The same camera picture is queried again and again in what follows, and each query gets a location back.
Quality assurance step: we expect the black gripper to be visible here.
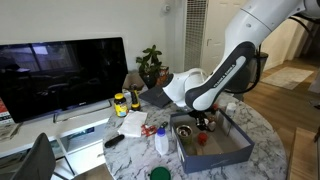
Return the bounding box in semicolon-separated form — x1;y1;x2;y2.
188;109;217;132

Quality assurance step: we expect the dark blue cardboard box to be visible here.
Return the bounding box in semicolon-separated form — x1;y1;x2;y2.
169;108;256;175

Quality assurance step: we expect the dark blue box lid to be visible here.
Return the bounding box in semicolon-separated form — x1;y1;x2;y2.
138;84;174;109

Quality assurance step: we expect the hot sauce bottle red cap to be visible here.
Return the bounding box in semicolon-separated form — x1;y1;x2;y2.
209;113;219;133

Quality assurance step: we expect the small red lid jar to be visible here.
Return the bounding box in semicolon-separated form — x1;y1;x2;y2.
197;131;209;147

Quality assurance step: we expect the open metal can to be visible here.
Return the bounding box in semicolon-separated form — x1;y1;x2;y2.
175;124;194;148

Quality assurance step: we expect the white pill bottle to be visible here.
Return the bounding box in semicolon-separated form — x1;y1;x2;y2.
225;101;238;118

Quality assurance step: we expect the white bottle blue cap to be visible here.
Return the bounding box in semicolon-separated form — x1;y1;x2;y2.
154;127;170;157

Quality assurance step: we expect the red snack wrapper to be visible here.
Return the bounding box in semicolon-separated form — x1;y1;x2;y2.
140;123;158;137

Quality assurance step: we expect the green round lid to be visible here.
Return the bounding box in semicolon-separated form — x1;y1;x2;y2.
149;166;172;180

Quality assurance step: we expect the white paper napkin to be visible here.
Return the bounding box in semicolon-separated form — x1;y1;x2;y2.
117;110;149;138

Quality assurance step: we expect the yellow black bottle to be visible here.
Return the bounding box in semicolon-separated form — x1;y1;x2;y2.
129;83;142;112

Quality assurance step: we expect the green potted plant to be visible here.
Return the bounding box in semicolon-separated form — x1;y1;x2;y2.
135;44;164;90

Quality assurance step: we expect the yellow vitamin bottle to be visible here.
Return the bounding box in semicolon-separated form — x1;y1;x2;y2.
113;92;129;118

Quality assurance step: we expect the black remote control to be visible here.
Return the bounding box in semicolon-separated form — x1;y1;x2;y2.
104;133;126;149

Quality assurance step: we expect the patterned floor rug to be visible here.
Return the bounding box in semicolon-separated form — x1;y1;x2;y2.
260;65;315;91

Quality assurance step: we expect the white door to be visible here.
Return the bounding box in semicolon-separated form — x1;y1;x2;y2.
199;0;249;76

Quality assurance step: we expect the white television stand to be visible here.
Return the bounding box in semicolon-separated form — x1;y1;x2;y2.
0;96;134;180

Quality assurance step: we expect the black flat screen television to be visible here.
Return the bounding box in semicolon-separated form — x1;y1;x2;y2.
0;36;129;124

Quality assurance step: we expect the dark grey chair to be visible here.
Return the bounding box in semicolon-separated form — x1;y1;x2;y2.
9;132;57;180

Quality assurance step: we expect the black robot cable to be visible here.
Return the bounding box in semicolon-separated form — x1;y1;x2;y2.
224;14;318;95

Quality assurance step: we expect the white wall vent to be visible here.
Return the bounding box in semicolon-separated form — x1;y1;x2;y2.
183;0;208;73

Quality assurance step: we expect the white wall thermostat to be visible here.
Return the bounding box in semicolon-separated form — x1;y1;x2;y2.
161;3;172;15

